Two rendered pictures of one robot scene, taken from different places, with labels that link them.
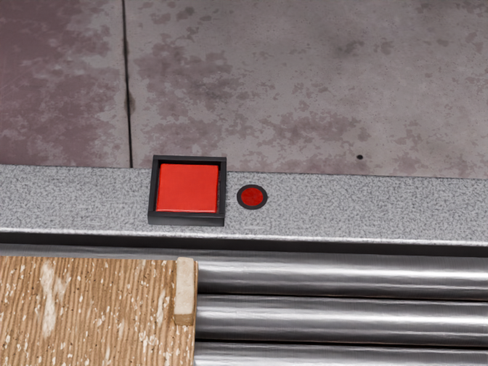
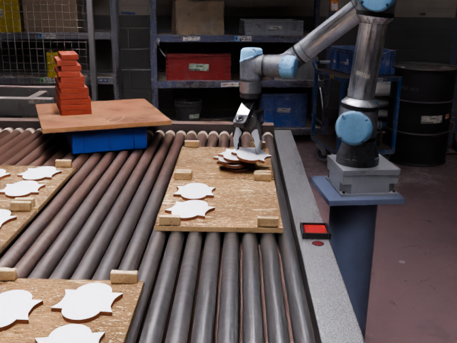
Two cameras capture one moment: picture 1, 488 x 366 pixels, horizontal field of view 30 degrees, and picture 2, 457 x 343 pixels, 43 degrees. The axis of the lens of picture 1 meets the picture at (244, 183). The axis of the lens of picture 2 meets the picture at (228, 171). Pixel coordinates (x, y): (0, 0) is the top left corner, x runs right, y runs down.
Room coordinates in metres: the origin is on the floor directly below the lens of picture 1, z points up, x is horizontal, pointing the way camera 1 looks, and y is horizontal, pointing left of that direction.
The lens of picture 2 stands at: (0.34, -1.42, 1.56)
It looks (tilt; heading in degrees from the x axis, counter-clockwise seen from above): 18 degrees down; 92
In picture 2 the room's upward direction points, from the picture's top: 1 degrees clockwise
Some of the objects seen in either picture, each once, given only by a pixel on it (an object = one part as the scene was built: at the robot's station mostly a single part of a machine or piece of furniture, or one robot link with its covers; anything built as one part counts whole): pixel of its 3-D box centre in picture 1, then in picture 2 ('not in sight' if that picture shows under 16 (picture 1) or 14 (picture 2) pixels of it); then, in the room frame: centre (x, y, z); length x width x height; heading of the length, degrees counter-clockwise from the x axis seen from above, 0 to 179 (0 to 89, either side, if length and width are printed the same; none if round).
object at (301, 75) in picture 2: not in sight; (290, 67); (0.80, 4.77, 0.76); 0.50 x 0.36 x 0.24; 14
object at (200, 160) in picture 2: not in sight; (224, 163); (0.26, 0.66, 0.93); 0.41 x 0.35 x 0.02; 91
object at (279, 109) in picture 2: not in sight; (281, 107); (0.73, 4.80, 0.32); 0.50 x 0.41 x 0.37; 4
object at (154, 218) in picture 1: (188, 190); (315, 230); (0.53, 0.06, 0.92); 0.08 x 0.08 x 0.02; 1
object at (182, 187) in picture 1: (188, 191); (315, 231); (0.53, 0.06, 0.92); 0.06 x 0.06 x 0.01; 1
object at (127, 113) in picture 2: not in sight; (99, 113); (-0.29, 1.01, 1.03); 0.50 x 0.50 x 0.02; 22
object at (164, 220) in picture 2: not in sight; (169, 220); (0.14, 0.05, 0.95); 0.06 x 0.02 x 0.03; 1
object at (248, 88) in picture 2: not in sight; (249, 87); (0.35, 0.58, 1.23); 0.08 x 0.08 x 0.05
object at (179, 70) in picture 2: not in sight; (197, 64); (-0.17, 4.65, 0.78); 0.66 x 0.45 x 0.28; 8
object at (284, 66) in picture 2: not in sight; (281, 66); (0.45, 0.56, 1.30); 0.11 x 0.11 x 0.08; 72
